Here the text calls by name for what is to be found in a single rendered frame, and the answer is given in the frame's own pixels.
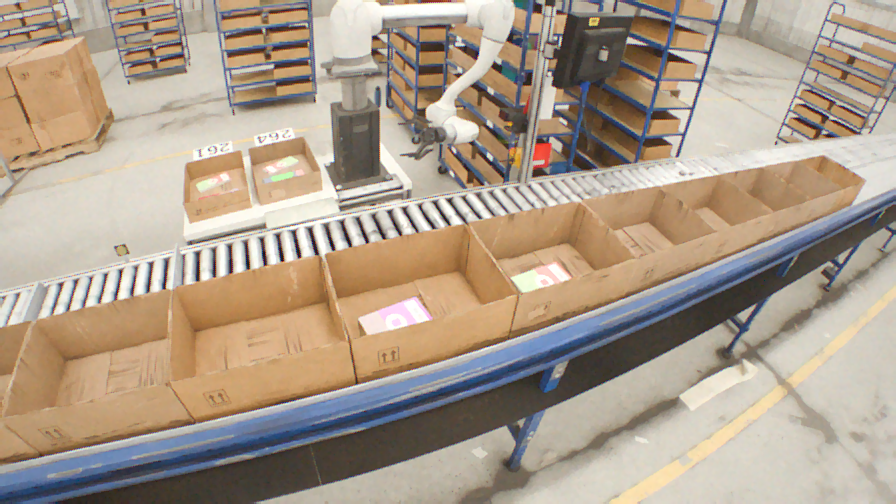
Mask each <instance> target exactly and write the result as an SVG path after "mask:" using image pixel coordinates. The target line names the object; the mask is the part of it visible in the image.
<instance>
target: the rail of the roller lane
mask: <svg viewBox="0 0 896 504"><path fill-rule="evenodd" d="M888 133H889V134H890V133H892V132H890V131H889V132H881V133H873V134H864V135H856V136H848V137H840V138H831V139H823V140H815V141H807V142H798V143H790V144H782V145H774V146H766V147H758V148H750V149H742V150H734V151H726V152H718V153H710V154H703V155H695V156H687V157H680V158H672V159H665V160H657V161H650V162H643V163H635V164H628V165H621V166H614V167H607V168H600V169H593V170H586V171H579V172H572V173H565V174H558V175H551V176H545V177H538V178H532V179H529V183H528V184H525V183H524V184H523V185H526V186H527V187H528V188H529V189H530V186H531V185H532V184H533V183H538V184H539V185H540V186H541V185H542V183H543V182H545V181H549V182H550V183H551V184H553V182H554V181H555V180H557V179H559V180H561V181H562V182H564V180H565V179H566V178H571V179H572V180H573V181H574V179H575V178H576V177H577V176H581V177H582V178H583V179H584V178H585V176H586V175H591V176H592V177H594V176H595V174H597V173H600V174H601V175H604V173H606V172H610V173H611V174H612V173H613V172H614V171H616V170H617V171H619V172H620V173H621V172H622V170H624V169H627V170H628V171H630V170H631V169H632V168H635V169H639V168H640V167H644V168H646V167H647V166H651V167H654V166H655V165H659V166H661V165H662V164H666V165H668V164H669V163H673V164H675V163H676V162H680V163H682V161H686V162H688V161H689V160H693V161H694V160H695V159H698V160H700V159H702V158H704V159H706V158H708V157H710V158H712V157H716V158H717V157H718V156H721V157H723V156H724V155H726V156H728V155H729V154H731V155H733V154H737V155H738V154H739V153H741V154H743V153H744V152H745V153H747V152H752V151H754V152H756V151H761V150H763V151H764V150H769V149H771V150H772V149H773V148H774V149H776V148H779V149H780V148H784V147H786V148H787V147H791V146H793V147H794V146H797V145H799V146H800V145H804V144H805V145H806V144H813V143H814V144H815V143H821V142H822V143H823V142H829V141H830V142H831V141H836V140H837V141H838V140H843V139H844V140H845V139H851V138H858V137H865V136H866V137H867V136H874V135H881V134H888ZM521 185H522V184H520V182H518V181H512V182H506V183H504V184H502V183H499V184H493V185H487V186H481V187H474V188H468V189H463V190H457V191H451V192H445V193H439V194H434V195H430V196H427V197H418V198H412V199H407V200H402V201H397V202H392V203H387V204H382V205H377V206H372V207H367V208H362V209H357V210H352V211H347V212H342V213H337V214H333V215H328V216H323V217H318V218H314V219H309V220H304V221H300V222H296V223H292V224H288V225H284V226H279V227H275V228H271V229H263V230H258V231H253V232H249V233H244V234H240V235H235V236H231V237H226V238H222V239H217V240H213V241H210V242H206V243H200V244H195V245H191V246H187V247H182V248H179V249H180V252H181V254H182V257H183V259H184V261H185V255H186V253H188V252H194V253H196V255H197V266H200V254H201V251H202V250H203V249H204V248H209V249H211V250H212V251H213V263H214V262H216V249H217V247H218V246H219V245H222V244H224V245H226V246H227V247H228V248H229V259H231V258H233V255H232V245H233V243H234V242H236V241H241V242H243V243H244V245H245V255H249V248H248V241H249V240H250V239H251V238H253V237H256V238H258V239H259V240H260V242H261V249H262V251H266V250H265V243H264V238H265V236H266V235H268V234H274V235H275V236H276V238H277V244H278V248H280V247H282V244H281V239H280V235H281V233H282V232H283V231H285V230H288V231H290V232H292V235H293V239H294V244H298V239H297V235H296V231H297V229H298V228H300V227H306V228H307V229H308V231H309V235H310V239H311V241H312V240H315V239H314V235H313V232H312V228H313V226H314V225H315V224H317V223H320V224H322V225H324V228H325V231H326V234H327V237H331V234H330V231H329V228H328V224H329V223H330V222H331V221H332V220H337V221H339V222H340V224H341V227H342V230H343V232H344V234H345V233H347V230H346V228H345V225H344V221H345V219H346V218H347V217H354V218H355V219H356V221H357V224H358V226H359V228H360V230H363V227H362V225H361V222H360V217H361V216H362V215H363V214H365V213H368V214H370V215H371V216H372V218H373V220H374V222H375V225H376V227H377V226H379V224H378V222H377V220H376V217H375V216H376V213H377V212H378V211H380V210H384V211H386V212H387V214H388V216H389V217H390V219H391V221H392V223H395V221H394V219H393V217H392V216H391V211H392V210H393V209H394V208H395V207H400V208H402V210H403V211H404V213H405V215H406V216H407V218H408V220H411V219H410V217H409V215H408V214H407V212H406V209H407V207H408V206H409V205H411V204H416V205H417V206H418V208H419V209H420V211H421V212H422V214H423V215H424V217H426V215H425V213H424V212H423V210H422V204H423V203H424V202H426V201H430V202H432V203H433V205H434V206H435V207H436V209H437V210H438V212H439V213H440V214H441V212H440V210H439V209H438V208H437V205H436V204H437V201H438V200H439V199H442V198H444V199H446V200H447V201H448V202H449V203H450V205H451V206H452V207H453V205H452V204H451V200H452V198H453V197H455V196H460V197H461V198H462V199H463V200H464V201H465V198H466V196H467V195H468V194H470V193H473V194H475V195H476V196H477V197H478V199H479V195H480V193H481V192H483V191H487V192H489V193H490V194H491V196H492V193H493V191H494V190H496V189H501V190H502V191H503V192H504V193H505V191H506V189H507V188H509V187H514V188H515V189H516V190H517V191H518V188H519V187H520V186H521ZM492 197H493V196H492ZM479 200H480V199H479ZM465 203H466V201H465ZM466 204H467V203H466ZM467 205H468V204H467ZM468 206H469V205H468ZM469 208H470V206H469ZM453 209H454V210H455V211H456V209H455V208H454V207H453ZM174 254H175V249H173V250H169V251H165V252H160V253H156V254H152V255H148V256H143V257H139V258H135V259H130V262H131V263H127V264H126V262H125V261H122V262H118V263H113V264H109V265H106V266H104V267H96V268H92V269H88V270H84V271H80V272H75V273H71V274H67V275H63V276H59V277H54V278H50V279H46V280H42V281H41V283H42V282H43V283H44V284H46V283H49V286H50V285H51V284H59V285H60V286H61V287H62V288H63V285H64V283H65V281H67V280H72V281H74V282H75V283H76V285H77V284H78V281H79V279H80V278H81V277H88V278H89V279H90V280H91V284H92V280H93V277H94V275H95V274H97V273H102V274H104V275H105V277H106V281H107V277H108V273H109V271H111V270H118V271H119V272H120V274H121V278H120V282H119V284H120V283H121V279H122V274H123V270H124V268H125V267H126V266H132V267H134V268H135V270H136V274H135V280H136V278H137V272H138V267H139V265H140V264H141V263H143V262H146V263H148V264H149V265H150V266H151V272H150V277H152V272H153V266H154V262H155V260H157V259H163V260H164V261H165V262H166V272H165V273H168V267H169V259H170V257H171V256H173V255H174ZM135 280H134V281H135ZM34 284H35V282H33V283H29V284H25V285H21V286H17V287H13V288H8V289H4V290H0V298H2V299H3V300H4V301H5V299H6V297H7V295H9V294H15V295H17V296H18V297H19V296H20V294H21V292H22V291H25V290H27V291H30V292H31V291H32V289H33V286H34Z"/></svg>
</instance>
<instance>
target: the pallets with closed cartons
mask: <svg viewBox="0 0 896 504"><path fill-rule="evenodd" d="M678 83H679V82H674V81H661V82H660V86H659V89H660V90H662V91H670V94H671V96H673V97H675V98H677V99H679V96H680V93H681V90H680V89H678V88H677V87H678ZM113 120H114V114H113V111H112V108H111V107H110V108H108V106H107V103H106V99H105V96H104V93H103V90H102V87H101V83H100V79H99V75H98V72H97V70H96V68H95V66H94V64H93V63H92V59H91V55H90V52H89V48H88V45H87V42H86V38H85V36H84V37H79V38H75V39H71V40H67V41H62V42H58V43H54V44H49V45H45V46H41V47H37V48H35V49H34V47H32V48H27V49H23V50H18V51H14V52H9V53H5V54H0V150H1V152H2V154H3V156H4V158H5V159H7V160H6V162H7V164H8V165H9V167H10V169H11V170H13V169H17V168H21V167H24V168H25V169H29V170H31V169H34V168H36V167H37V166H41V165H42V167H43V166H47V165H50V163H52V162H55V163H57V162H60V161H63V160H64V159H66V155H69V154H72V153H76V152H80V151H84V152H85V153H87V154H91V153H94V152H98V151H100V149H101V146H102V144H103V142H104V140H105V137H106V135H107V133H108V131H109V128H110V126H111V124H112V122H113ZM81 140H83V142H82V143H80V142H81ZM64 145H65V146H64ZM63 146H64V148H63ZM51 148H52V150H51V151H49V152H47V150H48V149H51ZM37 150H40V151H39V152H38V154H37V155H34V156H31V157H29V156H30V155H31V153H32V152H33V151H37ZM22 154H23V155H22ZM20 155H22V157H21V158H20V160H17V159H18V158H19V157H20Z"/></svg>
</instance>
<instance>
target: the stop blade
mask: <svg viewBox="0 0 896 504"><path fill-rule="evenodd" d="M183 271H184V259H183V257H182V254H181V252H180V249H179V246H178V244H177V243H176V246H175V254H174V263H173V272H172V282H171V290H172V291H173V289H175V287H176V286H180V285H183Z"/></svg>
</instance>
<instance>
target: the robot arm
mask: <svg viewBox="0 0 896 504"><path fill-rule="evenodd" d="M514 16H515V6H514V4H513V2H512V1H510V0H466V1H464V2H459V3H428V4H408V5H393V6H380V5H379V4H378V3H376V2H375V1H361V0H340V1H338V2H337V3H336V4H335V5H334V7H333V9H332V11H331V14H330V37H331V46H332V51H333V58H331V59H330V60H327V61H323V62H320V68H321V69H332V71H331V74H332V75H339V74H344V73H353V72H362V71H375V70H378V66H377V65H375V64H374V62H373V60H372V56H371V36H373V35H377V34H378V33H379V32H380V31H381V30H382V29H383V28H396V27H410V26H426V25H448V24H464V25H465V26H467V27H473V28H480V29H484V30H483V34H482V39H481V47H480V53H479V57H478V60H477V62H476V64H475V65H474V66H473V67H472V68H471V69H470V70H469V71H468V72H466V73H465V74H464V75H463V76H461V77H460V78H459V79H458V80H457V81H455V82H454V83H453V84H452V85H451V86H450V87H449V88H448V89H447V90H446V92H445V93H444V95H443V97H442V99H441V100H440V101H438V102H436V103H434V104H431V105H429V106H428V108H427V109H426V117H427V119H428V120H427V119H425V118H423V117H421V116H419V115H412V117H413V118H412V119H407V120H406V122H402V123H398V125H405V124H415V125H417V126H418V127H419V128H420V129H421V130H422V131H423V133H422V136H423V138H422V139H423V142H422V143H421V145H420V147H419V148H418V149H417V150H416V151H415V152H411V153H405V154H399V156H403V157H404V156H407V157H408V158H412V157H414V160H417V161H419V160H420V159H422V158H423V157H424V156H426V155H427V154H428V153H429V152H431V151H434V148H433V147H432V145H433V144H436V143H440V144H448V143H455V144H461V143H467V142H470V141H473V140H475V139H476V138H477V136H478V133H479V129H478V126H477V125H476V124H475V123H472V122H470V121H466V120H463V119H460V118H458V117H457V115H456V107H455V106H454V100H455V98H456V96H457V95H458V94H459V93H460V92H462V91H463V90H464V89H466V88H467V87H469V86H470V85H472V84H473V83H474V82H476V81H477V80H479V79H480V78H481V77H482V76H484V75H485V73H486V72H487V71H488V70H489V68H490V67H491V65H492V64H493V62H494V60H495V58H496V56H497V55H498V53H499V51H500V50H501V48H502V46H503V45H504V43H505V41H506V38H507V37H508V35H509V32H510V30H511V27H512V24H513V20H514ZM417 119H418V120H420V121H422V122H424V123H426V124H427V125H428V127H427V128H426V127H425V126H423V125H422V124H421V123H420V122H419V121H418V120H417ZM431 125H433V126H434V127H431ZM428 145H429V147H428V148H427V149H426V150H424V148H425V147H426V146H428ZM423 150H424V151H423ZM422 151H423V152H422ZM421 152H422V153H421Z"/></svg>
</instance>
